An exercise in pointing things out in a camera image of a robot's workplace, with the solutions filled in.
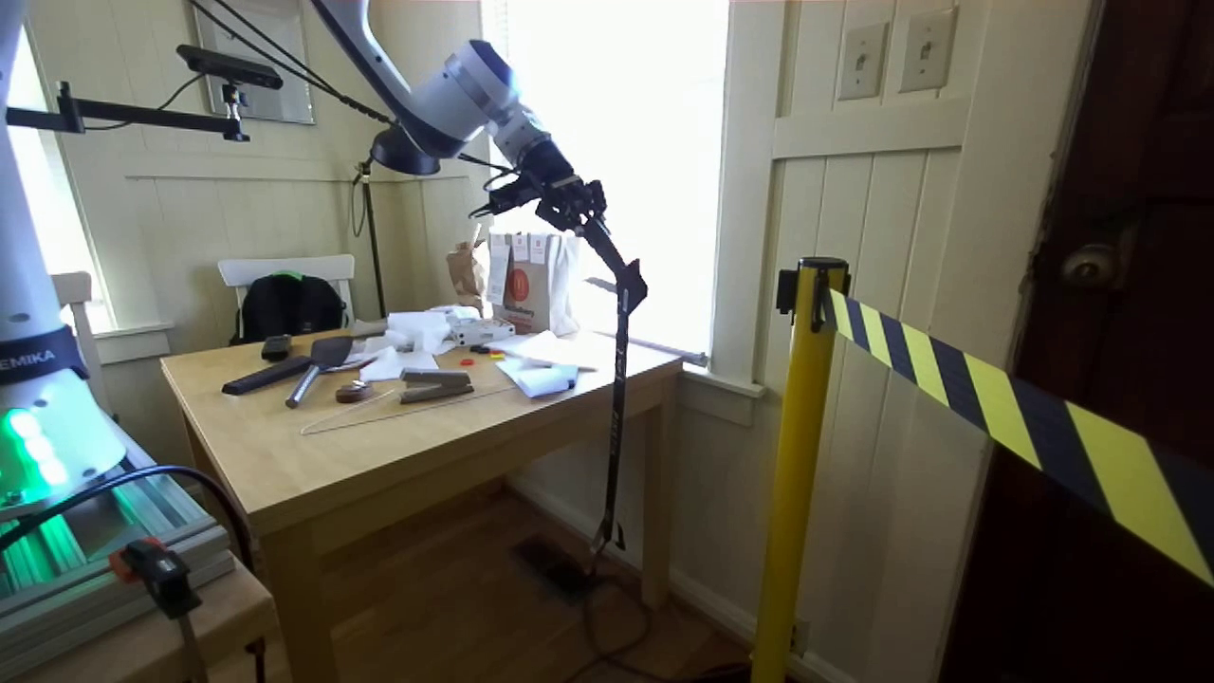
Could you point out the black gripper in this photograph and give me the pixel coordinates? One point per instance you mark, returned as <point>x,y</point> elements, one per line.
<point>552,171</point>

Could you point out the long black stick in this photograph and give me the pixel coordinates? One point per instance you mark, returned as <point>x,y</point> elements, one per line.
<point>615,417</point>

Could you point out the small brown round object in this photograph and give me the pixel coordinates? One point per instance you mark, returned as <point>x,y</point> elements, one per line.
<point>354,393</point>

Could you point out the bright window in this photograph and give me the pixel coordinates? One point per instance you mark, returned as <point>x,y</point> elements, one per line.
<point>657,125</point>

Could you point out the brown paper bag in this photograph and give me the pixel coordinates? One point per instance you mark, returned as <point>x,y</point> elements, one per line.
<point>467,271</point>

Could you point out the white booklet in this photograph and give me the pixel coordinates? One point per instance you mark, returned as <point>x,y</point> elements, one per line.
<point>534,376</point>

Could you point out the crumpled white paper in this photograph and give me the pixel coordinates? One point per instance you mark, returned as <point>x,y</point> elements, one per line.
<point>423,329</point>

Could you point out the black desk lamp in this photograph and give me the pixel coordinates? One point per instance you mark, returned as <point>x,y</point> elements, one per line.
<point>370,253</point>

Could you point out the grey stapler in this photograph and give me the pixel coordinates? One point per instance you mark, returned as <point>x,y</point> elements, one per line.
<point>438,383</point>

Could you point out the flat white paper sheet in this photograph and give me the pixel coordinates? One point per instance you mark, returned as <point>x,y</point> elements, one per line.
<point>393,368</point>

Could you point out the white wooden chair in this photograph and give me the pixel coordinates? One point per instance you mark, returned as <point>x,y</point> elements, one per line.
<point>287,267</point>

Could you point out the black backpack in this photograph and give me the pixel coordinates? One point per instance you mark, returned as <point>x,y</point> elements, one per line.
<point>288,308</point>

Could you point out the light wooden table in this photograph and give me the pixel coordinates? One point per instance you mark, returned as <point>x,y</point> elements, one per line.
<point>379,455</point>

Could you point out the long black remote control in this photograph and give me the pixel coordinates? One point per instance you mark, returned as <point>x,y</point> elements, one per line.
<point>266,376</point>

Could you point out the yellow black barrier tape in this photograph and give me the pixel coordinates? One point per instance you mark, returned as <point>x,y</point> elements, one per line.
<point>1010,417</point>

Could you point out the round metal door knob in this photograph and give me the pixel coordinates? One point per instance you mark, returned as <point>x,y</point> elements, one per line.
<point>1087,267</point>

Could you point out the white wooden furniture piece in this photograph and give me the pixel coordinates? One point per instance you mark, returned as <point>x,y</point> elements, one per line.
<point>73,303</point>

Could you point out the orange black clamp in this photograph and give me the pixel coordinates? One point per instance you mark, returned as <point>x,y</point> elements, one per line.
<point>155,569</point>

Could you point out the dark brown door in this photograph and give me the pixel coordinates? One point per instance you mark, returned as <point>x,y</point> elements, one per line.
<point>1140,191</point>

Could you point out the beige light switch plate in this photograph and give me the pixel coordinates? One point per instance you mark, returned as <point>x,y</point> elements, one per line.
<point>925,52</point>
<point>862,57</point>

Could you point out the yellow stanchion post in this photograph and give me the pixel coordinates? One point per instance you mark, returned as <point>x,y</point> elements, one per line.
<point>796,478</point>

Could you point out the grey wall panel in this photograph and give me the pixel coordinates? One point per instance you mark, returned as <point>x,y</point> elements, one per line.
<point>269,39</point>

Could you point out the black camera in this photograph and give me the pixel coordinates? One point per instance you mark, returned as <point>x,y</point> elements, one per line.
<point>228,67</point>

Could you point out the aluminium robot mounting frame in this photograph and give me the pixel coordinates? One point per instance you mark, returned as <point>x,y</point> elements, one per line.
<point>113,555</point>

